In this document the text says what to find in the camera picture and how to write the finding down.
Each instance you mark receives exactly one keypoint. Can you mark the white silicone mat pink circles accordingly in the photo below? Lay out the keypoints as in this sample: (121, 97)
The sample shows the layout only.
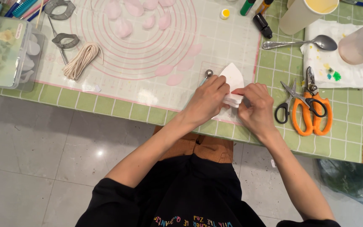
(137, 75)

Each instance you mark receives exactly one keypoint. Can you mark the teal ribbed tool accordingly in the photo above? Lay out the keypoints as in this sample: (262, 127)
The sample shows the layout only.
(25, 7)

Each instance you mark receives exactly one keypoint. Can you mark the amber bottle black cap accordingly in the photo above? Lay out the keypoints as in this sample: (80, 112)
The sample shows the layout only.
(263, 6)

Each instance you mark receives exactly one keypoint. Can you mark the green checkered tablecloth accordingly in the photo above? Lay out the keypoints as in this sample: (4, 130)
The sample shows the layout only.
(276, 66)

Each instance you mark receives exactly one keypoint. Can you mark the small metal cookie cutter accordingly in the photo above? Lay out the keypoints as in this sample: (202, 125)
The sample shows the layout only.
(57, 38)

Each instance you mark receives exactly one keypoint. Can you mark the small clear plastic piece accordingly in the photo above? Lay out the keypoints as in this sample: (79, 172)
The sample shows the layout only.
(91, 88)

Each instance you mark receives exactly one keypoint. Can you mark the pink stick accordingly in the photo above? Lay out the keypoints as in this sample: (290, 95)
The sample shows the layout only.
(33, 9)

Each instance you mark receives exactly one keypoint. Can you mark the small yellow paint jar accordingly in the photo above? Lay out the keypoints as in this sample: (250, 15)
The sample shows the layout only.
(225, 14)

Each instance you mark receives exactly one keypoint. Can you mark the translucent plastic cup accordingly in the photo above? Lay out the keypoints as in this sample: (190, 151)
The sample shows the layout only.
(362, 42)

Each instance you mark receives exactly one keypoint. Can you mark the black dropper bottle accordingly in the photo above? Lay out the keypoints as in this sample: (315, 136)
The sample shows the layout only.
(262, 25)

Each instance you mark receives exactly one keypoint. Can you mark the group of thick pink petals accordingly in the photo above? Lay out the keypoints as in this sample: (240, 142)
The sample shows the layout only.
(123, 26)

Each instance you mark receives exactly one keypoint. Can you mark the clear box with floral lid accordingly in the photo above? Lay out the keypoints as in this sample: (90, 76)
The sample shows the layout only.
(2, 50)

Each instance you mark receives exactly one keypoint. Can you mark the large metal cookie cutter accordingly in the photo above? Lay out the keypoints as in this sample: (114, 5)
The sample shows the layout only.
(47, 8)

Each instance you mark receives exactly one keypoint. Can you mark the person's right hand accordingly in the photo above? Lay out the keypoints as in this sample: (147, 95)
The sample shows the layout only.
(258, 108)

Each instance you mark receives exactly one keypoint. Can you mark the clear plastic bag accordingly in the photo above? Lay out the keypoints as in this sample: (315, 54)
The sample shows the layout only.
(351, 179)

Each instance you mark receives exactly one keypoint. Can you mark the thin wooden stick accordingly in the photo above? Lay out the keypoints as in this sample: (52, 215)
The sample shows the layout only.
(39, 14)

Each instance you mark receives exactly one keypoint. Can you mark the person's black shirt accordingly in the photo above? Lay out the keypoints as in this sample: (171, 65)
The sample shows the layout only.
(184, 195)

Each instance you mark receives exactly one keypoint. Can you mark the metal spoon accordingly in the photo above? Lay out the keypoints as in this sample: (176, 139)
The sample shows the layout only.
(325, 42)

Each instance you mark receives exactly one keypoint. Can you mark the flat pink clay petal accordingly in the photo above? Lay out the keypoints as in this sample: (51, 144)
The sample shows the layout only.
(194, 49)
(164, 70)
(174, 80)

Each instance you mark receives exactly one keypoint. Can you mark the person's left hand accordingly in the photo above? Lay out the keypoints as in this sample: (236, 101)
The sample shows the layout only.
(205, 102)

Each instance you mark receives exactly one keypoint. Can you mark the tall white paper cup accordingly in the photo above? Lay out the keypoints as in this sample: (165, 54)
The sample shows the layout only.
(301, 17)

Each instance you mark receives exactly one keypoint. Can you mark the green bottle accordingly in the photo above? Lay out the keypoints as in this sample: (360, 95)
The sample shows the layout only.
(247, 7)

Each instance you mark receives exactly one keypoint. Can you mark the white plastic pieces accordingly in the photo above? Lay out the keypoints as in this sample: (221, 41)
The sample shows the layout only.
(32, 49)

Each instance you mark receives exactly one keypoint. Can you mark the thin metal tweezers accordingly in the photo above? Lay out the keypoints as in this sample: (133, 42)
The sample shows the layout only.
(62, 55)

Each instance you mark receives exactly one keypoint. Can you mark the stained white paper towel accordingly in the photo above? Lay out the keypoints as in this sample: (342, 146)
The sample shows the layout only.
(342, 74)

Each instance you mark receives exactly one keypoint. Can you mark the person's left fingers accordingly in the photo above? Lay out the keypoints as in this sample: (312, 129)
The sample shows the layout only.
(221, 86)

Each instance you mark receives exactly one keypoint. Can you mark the white paper sheet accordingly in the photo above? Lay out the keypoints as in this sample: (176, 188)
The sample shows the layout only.
(233, 77)

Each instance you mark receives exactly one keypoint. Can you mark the person's right fingers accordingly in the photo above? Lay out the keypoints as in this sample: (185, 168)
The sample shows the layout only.
(246, 90)

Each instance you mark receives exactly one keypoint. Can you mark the metal ball modelling tool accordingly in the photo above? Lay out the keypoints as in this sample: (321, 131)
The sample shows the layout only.
(208, 73)

